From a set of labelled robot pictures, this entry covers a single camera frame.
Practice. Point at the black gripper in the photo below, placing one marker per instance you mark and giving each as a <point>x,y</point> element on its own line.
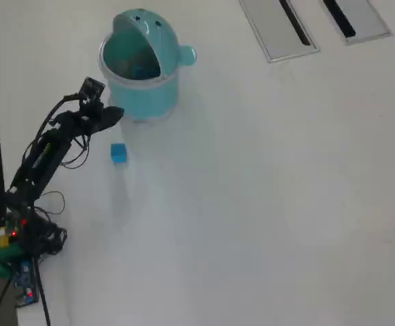
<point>85,119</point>

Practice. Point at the blue lego block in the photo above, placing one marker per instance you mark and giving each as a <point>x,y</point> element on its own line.
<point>118,153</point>

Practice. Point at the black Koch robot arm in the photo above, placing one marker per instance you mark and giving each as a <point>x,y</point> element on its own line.
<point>44,156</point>

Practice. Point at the teal swing-lid bin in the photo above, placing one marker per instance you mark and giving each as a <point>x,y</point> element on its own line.
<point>142,98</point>

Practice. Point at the yellow connector block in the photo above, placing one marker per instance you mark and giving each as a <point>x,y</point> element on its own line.
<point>7,240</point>

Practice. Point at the blue circuit board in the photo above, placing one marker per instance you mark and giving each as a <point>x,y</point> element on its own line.
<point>25,278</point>

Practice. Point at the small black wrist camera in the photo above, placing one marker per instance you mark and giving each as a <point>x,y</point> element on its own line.
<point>92,88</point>

